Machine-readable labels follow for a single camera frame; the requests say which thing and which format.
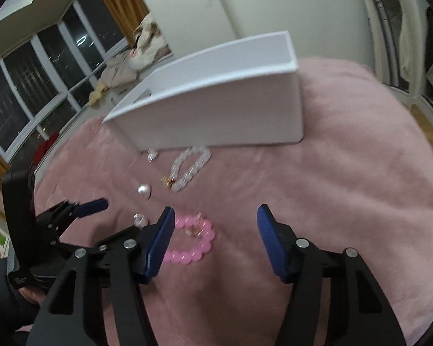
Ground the pile of beige clothes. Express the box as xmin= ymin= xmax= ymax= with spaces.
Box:
xmin=88 ymin=13 xmax=171 ymax=106

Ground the open wardrobe with clothes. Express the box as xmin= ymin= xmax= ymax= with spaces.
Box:
xmin=364 ymin=0 xmax=433 ymax=109

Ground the red cloth item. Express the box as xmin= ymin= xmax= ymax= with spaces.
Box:
xmin=33 ymin=132 xmax=60 ymax=166

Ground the small silver flower earring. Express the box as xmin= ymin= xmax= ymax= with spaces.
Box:
xmin=147 ymin=149 xmax=158 ymax=163

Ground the silver curved earring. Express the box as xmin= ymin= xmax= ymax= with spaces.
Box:
xmin=137 ymin=184 xmax=152 ymax=199

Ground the window with white frame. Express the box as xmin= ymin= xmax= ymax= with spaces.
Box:
xmin=0 ymin=0 xmax=127 ymax=163

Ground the white drawer cabinet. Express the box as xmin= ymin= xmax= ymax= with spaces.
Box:
xmin=35 ymin=53 xmax=174 ymax=179

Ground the pink fluffy blanket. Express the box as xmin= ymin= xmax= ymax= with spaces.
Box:
xmin=35 ymin=59 xmax=433 ymax=345

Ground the pink bead bracelet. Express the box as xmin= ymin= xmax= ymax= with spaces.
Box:
xmin=162 ymin=212 xmax=217 ymax=266

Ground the white plastic storage bin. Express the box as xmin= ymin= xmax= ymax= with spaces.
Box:
xmin=103 ymin=31 xmax=304 ymax=152

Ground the white bead bracelet gold charm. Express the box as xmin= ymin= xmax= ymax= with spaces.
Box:
xmin=161 ymin=146 xmax=212 ymax=192

